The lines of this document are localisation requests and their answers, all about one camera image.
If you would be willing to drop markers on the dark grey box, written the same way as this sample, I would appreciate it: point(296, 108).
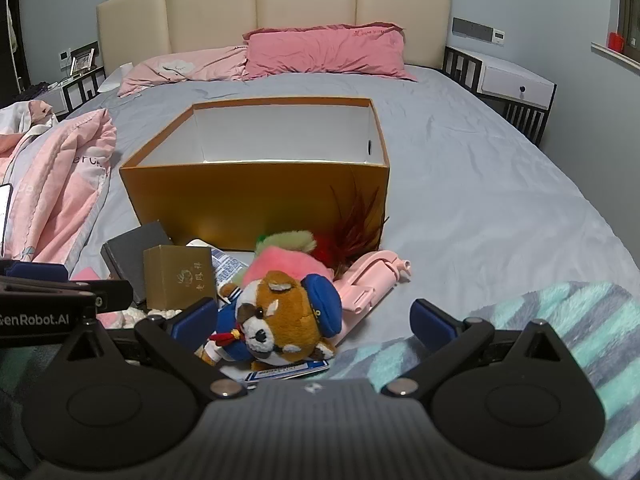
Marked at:
point(130, 255)

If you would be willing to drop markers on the red panda plush toy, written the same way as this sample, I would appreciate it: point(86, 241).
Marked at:
point(280, 320)

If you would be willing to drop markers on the grey wall switch panel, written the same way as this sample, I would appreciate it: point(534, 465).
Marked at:
point(475, 30)

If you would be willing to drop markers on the dark pink pillow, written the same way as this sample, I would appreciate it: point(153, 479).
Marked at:
point(325, 50)

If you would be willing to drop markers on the window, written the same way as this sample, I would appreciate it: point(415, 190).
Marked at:
point(631, 5)

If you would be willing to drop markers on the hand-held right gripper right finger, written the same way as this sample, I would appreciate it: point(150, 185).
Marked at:
point(432, 322)

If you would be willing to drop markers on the pink quilt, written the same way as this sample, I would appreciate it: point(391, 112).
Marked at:
point(55, 175)

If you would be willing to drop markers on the teal striped fleece cloth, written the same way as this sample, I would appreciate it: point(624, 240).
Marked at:
point(575, 320)
point(15, 385)

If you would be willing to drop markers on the smartphone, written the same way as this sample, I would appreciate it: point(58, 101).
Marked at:
point(4, 220)

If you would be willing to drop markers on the pink peach plush toy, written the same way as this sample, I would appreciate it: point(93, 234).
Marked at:
point(285, 260)

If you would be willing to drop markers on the white nightstand black frame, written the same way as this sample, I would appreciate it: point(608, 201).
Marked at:
point(80, 90)

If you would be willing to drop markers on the white nightstand with knob drawer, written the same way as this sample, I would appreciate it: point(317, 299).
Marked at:
point(505, 80)

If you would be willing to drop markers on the red cup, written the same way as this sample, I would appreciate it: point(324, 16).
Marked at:
point(615, 41)

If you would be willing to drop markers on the white bottle blue label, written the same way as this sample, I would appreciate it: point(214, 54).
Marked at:
point(227, 265)

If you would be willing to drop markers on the red feather toy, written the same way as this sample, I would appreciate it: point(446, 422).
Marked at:
point(355, 232)

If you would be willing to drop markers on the beige padded headboard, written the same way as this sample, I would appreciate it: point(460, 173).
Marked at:
point(300, 0)

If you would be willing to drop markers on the orange cardboard box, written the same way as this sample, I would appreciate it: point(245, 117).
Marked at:
point(240, 200)

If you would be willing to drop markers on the photo frame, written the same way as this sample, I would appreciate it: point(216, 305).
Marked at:
point(82, 61)

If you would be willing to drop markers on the pink toy gun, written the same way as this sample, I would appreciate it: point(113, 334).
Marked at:
point(365, 280)

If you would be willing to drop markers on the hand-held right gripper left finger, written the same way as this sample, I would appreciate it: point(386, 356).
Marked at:
point(192, 321)

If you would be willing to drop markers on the window sill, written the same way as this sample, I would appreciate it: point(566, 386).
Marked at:
point(620, 57)

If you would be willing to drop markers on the light pink pillow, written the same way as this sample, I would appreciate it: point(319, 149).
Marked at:
point(190, 65)

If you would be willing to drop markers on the dark wardrobe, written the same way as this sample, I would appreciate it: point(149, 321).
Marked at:
point(10, 35)

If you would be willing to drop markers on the blue white card box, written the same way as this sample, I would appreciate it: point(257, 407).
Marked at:
point(295, 371)

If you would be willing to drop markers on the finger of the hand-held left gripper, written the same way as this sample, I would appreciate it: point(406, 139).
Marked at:
point(112, 295)
point(40, 271)

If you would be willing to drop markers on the small gold box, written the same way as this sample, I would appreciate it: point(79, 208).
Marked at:
point(175, 275)

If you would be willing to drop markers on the cream crochet doll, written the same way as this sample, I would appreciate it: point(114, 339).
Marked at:
point(135, 316)

